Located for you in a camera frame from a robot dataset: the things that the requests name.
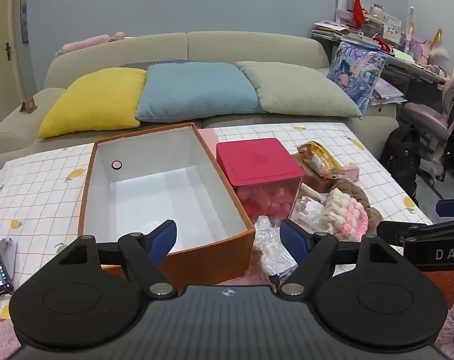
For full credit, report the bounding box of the white desk shelf organizer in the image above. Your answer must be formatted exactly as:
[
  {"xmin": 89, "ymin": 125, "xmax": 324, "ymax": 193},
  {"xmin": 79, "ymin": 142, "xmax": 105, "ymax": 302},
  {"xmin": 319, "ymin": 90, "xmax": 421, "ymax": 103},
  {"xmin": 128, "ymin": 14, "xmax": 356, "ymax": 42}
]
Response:
[{"xmin": 336, "ymin": 0, "xmax": 405, "ymax": 44}]

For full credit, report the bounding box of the plastic bag with white contents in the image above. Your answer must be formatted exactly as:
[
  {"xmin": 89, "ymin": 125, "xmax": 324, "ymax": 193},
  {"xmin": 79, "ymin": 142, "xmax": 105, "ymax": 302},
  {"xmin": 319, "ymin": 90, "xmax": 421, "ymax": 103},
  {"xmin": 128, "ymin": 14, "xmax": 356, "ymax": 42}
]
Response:
[{"xmin": 290, "ymin": 194, "xmax": 333, "ymax": 234}]

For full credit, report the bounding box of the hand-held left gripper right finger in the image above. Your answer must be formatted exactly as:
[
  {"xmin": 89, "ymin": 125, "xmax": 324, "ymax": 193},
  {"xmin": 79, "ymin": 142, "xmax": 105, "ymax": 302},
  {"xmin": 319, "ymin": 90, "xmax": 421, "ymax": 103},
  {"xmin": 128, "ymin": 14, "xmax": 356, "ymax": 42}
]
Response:
[{"xmin": 278, "ymin": 220, "xmax": 401, "ymax": 298}]

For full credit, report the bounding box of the blue cartoon print pillow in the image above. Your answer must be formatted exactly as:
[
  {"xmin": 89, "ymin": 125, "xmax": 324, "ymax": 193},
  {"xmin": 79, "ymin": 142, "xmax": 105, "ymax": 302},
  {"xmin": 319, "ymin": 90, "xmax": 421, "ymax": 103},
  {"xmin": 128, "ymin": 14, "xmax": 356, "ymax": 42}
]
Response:
[{"xmin": 326, "ymin": 41, "xmax": 387, "ymax": 115}]

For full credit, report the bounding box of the pink office chair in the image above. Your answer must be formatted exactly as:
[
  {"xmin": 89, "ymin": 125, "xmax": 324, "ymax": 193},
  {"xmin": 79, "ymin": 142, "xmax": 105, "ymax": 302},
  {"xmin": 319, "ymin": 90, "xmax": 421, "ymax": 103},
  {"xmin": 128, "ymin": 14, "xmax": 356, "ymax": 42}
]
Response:
[{"xmin": 403, "ymin": 68, "xmax": 454, "ymax": 187}]

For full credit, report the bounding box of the red lid plastic container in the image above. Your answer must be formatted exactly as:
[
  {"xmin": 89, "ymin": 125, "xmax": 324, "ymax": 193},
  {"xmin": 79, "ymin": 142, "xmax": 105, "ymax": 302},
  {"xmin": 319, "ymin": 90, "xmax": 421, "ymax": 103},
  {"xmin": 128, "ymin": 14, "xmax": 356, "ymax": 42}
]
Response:
[{"xmin": 216, "ymin": 138, "xmax": 305, "ymax": 226}]

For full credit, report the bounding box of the grey-green pillow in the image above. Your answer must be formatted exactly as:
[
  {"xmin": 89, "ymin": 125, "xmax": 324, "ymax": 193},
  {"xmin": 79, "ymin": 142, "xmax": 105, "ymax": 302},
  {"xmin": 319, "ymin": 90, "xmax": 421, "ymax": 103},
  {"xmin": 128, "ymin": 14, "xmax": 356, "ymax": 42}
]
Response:
[{"xmin": 236, "ymin": 61, "xmax": 363, "ymax": 119}]

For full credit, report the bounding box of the lemon print checked tablecloth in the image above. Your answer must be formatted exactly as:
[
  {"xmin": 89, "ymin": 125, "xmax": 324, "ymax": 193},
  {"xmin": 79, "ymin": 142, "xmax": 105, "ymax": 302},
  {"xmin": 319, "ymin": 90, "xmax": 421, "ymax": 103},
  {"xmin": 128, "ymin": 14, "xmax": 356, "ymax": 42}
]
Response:
[{"xmin": 0, "ymin": 122, "xmax": 434, "ymax": 323}]

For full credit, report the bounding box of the cluttered desk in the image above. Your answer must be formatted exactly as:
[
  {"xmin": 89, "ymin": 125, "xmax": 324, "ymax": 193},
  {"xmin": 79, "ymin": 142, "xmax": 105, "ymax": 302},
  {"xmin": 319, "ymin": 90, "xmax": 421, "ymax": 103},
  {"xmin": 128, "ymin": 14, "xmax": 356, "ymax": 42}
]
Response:
[{"xmin": 375, "ymin": 47, "xmax": 454, "ymax": 107}]

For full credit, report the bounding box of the brown knit cloth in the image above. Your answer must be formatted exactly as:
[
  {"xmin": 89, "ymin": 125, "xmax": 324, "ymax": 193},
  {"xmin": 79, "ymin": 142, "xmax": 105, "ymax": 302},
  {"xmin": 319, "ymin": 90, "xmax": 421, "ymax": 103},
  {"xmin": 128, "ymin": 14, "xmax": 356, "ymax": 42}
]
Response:
[{"xmin": 301, "ymin": 177, "xmax": 384, "ymax": 234}]

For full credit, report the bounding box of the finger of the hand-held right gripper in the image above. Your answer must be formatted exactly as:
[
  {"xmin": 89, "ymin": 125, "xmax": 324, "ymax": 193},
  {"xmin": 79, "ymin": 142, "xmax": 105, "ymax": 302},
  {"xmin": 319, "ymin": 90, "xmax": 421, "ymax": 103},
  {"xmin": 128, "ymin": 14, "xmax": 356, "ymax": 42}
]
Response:
[
  {"xmin": 376, "ymin": 220, "xmax": 432, "ymax": 247},
  {"xmin": 435, "ymin": 199, "xmax": 454, "ymax": 218}
]

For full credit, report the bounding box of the pink and white knit item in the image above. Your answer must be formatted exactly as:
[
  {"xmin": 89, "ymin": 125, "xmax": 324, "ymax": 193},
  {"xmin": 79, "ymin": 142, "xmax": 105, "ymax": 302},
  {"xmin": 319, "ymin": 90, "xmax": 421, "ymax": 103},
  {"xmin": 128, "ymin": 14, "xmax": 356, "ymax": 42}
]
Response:
[{"xmin": 317, "ymin": 187, "xmax": 371, "ymax": 243}]

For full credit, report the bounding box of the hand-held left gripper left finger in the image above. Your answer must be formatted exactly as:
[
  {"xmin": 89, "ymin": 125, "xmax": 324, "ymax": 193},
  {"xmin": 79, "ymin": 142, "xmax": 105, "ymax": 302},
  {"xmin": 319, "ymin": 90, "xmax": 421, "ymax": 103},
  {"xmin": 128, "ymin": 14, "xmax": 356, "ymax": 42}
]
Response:
[{"xmin": 58, "ymin": 219, "xmax": 179, "ymax": 298}]

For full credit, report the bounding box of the pink printed cloth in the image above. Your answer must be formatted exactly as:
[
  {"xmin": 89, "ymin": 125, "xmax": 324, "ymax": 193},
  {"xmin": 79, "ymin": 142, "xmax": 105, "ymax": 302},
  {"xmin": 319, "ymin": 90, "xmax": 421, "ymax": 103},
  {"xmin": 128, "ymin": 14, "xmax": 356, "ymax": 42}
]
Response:
[{"xmin": 341, "ymin": 164, "xmax": 360, "ymax": 182}]

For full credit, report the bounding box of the yellow pillow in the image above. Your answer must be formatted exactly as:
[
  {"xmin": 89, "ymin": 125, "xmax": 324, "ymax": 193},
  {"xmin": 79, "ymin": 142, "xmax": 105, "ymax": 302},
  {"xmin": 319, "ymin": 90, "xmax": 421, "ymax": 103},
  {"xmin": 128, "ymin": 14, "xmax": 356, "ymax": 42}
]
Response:
[{"xmin": 37, "ymin": 67, "xmax": 148, "ymax": 139}]

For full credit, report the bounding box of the light blue pillow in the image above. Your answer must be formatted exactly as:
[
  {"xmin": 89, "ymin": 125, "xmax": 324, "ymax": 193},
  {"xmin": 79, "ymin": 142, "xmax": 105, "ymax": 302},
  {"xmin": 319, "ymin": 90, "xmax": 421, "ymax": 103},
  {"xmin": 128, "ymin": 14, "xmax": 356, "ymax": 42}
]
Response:
[{"xmin": 135, "ymin": 62, "xmax": 267, "ymax": 122}]

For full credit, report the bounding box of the orange cardboard box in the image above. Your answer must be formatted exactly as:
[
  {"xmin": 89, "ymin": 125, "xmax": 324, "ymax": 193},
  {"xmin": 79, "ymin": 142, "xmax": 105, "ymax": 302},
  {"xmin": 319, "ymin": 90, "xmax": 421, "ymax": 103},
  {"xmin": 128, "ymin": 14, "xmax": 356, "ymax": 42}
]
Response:
[{"xmin": 77, "ymin": 122, "xmax": 256, "ymax": 289}]

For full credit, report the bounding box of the orange snack packet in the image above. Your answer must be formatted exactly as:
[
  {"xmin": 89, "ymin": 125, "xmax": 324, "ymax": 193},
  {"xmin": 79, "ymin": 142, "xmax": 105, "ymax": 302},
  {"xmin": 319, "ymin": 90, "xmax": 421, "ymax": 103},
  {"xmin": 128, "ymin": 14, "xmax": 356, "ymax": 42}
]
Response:
[{"xmin": 296, "ymin": 140, "xmax": 348, "ymax": 181}]

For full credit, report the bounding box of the black backpack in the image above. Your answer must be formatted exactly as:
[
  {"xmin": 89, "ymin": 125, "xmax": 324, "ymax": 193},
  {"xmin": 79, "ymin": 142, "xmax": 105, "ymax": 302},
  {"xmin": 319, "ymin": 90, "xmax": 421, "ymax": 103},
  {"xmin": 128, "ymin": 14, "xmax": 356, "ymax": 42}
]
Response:
[{"xmin": 379, "ymin": 125, "xmax": 421, "ymax": 196}]

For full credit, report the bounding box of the clear crinkled plastic bag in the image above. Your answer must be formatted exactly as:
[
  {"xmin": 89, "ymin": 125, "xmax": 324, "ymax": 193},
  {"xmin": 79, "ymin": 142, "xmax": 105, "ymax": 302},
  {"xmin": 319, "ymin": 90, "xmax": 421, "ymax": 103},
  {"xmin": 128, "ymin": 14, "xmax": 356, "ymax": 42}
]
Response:
[{"xmin": 252, "ymin": 215, "xmax": 300, "ymax": 283}]

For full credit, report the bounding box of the pink plush toy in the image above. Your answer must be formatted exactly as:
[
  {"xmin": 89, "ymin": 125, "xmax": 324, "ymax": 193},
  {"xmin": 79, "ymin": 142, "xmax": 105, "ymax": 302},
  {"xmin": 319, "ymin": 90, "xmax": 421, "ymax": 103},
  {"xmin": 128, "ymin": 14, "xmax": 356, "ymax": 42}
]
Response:
[{"xmin": 60, "ymin": 32, "xmax": 127, "ymax": 53}]

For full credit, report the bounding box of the small grey pouch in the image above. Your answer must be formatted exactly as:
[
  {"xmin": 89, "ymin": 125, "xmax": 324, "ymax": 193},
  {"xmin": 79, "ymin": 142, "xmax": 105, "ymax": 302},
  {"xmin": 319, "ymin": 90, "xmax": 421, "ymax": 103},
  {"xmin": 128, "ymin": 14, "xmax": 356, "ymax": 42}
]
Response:
[{"xmin": 0, "ymin": 237, "xmax": 19, "ymax": 283}]

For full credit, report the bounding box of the door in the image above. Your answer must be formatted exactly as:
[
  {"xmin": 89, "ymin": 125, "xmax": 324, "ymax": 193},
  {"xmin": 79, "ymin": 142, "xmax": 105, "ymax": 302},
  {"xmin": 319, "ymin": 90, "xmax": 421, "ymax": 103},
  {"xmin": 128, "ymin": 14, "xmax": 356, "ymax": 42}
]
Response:
[{"xmin": 0, "ymin": 0, "xmax": 25, "ymax": 102}]

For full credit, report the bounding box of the beige sofa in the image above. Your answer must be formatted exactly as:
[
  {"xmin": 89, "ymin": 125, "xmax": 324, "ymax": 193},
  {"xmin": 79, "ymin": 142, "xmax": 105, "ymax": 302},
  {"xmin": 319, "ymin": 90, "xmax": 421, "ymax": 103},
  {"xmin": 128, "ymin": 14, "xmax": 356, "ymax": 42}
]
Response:
[{"xmin": 0, "ymin": 32, "xmax": 400, "ymax": 167}]

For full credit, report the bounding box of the stack of books and papers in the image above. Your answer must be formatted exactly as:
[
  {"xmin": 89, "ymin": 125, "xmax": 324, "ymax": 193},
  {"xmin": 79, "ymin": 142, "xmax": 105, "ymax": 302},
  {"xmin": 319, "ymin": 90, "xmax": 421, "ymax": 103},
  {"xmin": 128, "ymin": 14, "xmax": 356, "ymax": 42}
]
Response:
[{"xmin": 311, "ymin": 19, "xmax": 352, "ymax": 41}]

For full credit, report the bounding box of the pink bag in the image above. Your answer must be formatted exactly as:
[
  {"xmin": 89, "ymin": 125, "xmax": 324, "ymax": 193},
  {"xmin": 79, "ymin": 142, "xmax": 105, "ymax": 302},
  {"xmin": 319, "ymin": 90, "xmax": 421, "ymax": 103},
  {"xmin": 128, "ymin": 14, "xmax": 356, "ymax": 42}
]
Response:
[{"xmin": 408, "ymin": 34, "xmax": 433, "ymax": 65}]

